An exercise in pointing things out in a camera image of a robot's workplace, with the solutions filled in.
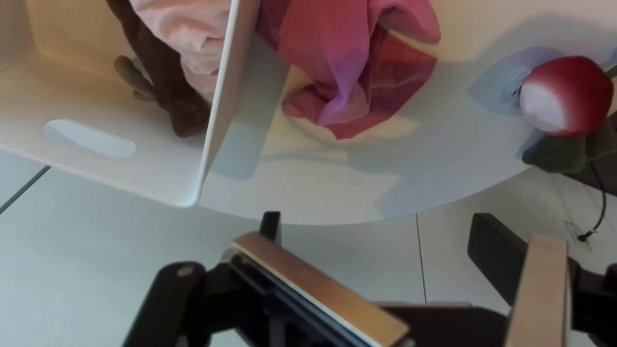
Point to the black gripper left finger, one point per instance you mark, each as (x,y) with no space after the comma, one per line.
(315,291)

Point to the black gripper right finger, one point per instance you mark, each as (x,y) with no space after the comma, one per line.
(541,296)

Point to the pink cloth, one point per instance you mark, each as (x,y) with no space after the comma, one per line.
(348,59)

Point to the white ribbed storage container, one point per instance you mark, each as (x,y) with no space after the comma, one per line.
(71,84)

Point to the red and white radish toy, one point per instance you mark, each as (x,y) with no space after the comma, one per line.
(566,90)

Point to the brown plush toy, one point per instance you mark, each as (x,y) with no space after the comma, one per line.
(171,84)

